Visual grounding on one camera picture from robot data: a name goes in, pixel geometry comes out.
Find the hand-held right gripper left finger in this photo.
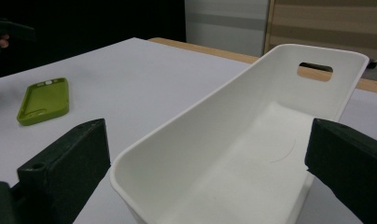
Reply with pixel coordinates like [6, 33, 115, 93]
[11, 118, 112, 224]

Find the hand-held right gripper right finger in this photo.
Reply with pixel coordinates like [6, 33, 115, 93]
[304, 118, 377, 224]

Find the green phone case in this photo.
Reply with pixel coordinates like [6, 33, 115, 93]
[16, 77, 70, 127]

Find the white plastic bin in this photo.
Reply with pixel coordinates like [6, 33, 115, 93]
[109, 43, 370, 224]

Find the wooden table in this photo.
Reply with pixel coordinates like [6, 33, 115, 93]
[147, 36, 377, 96]

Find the white cabinet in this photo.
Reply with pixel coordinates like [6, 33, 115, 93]
[184, 0, 271, 59]

